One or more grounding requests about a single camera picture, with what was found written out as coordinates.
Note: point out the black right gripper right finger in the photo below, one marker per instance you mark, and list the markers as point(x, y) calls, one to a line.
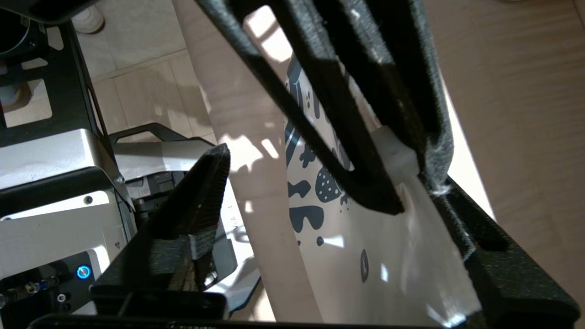
point(502, 274)

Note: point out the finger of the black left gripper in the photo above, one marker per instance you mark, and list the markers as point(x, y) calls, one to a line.
point(320, 91)
point(411, 68)

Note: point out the white horse-print zip pouch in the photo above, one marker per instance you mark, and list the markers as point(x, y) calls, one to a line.
point(365, 274)

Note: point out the silver white robot torso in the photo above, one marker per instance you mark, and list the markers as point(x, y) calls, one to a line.
point(55, 219)

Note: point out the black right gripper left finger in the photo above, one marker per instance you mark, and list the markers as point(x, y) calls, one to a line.
point(183, 237)

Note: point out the light wood shelf desk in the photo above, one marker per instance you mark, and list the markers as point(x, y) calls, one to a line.
point(502, 91)

